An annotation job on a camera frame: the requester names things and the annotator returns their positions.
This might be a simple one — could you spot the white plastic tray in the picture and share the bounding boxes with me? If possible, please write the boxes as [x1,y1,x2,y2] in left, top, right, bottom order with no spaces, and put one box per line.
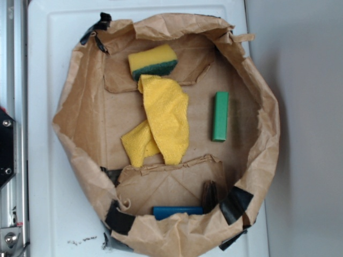
[26,0,270,257]

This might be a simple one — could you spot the yellow green sponge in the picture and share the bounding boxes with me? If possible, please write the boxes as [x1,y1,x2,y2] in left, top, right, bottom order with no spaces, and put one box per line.
[128,44,178,81]

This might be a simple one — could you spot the metal frame rail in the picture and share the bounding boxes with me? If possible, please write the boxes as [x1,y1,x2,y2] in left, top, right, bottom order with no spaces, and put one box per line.
[1,1,30,256]

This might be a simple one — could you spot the blue rectangular block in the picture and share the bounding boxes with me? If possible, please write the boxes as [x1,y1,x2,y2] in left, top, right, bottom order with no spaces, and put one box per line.
[153,206,204,220]

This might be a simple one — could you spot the green rectangular block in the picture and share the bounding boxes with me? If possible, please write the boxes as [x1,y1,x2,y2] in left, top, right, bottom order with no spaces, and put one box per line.
[212,92,229,142]

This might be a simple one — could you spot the yellow microfiber cloth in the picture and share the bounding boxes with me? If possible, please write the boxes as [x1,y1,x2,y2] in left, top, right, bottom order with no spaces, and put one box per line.
[121,75,189,167]

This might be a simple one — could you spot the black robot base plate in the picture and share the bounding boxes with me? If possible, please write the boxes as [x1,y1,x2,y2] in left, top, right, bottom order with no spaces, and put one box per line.
[0,107,16,190]

